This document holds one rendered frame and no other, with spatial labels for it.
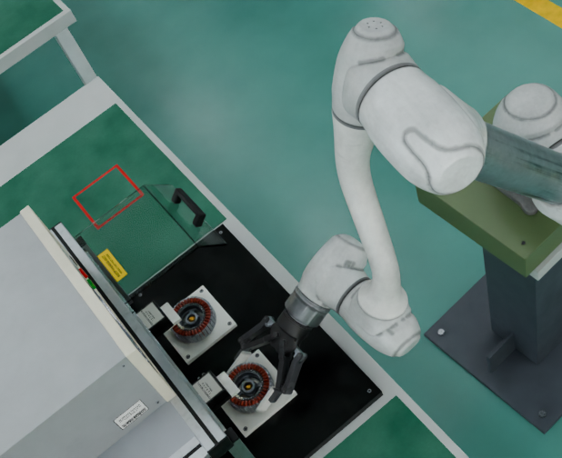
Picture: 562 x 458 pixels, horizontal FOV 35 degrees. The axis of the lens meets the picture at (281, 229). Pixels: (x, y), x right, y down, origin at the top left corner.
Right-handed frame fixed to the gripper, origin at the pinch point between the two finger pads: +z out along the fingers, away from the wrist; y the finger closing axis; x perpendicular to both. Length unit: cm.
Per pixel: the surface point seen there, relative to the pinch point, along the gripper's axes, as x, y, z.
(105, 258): 26.2, 33.5, -6.4
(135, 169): -12, 80, -10
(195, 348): -0.1, 18.3, 4.6
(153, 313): 13.4, 24.0, 0.2
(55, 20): -19, 157, -22
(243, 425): 1.2, -5.4, 6.8
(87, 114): -13, 111, -10
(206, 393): 14.1, -1.0, 1.5
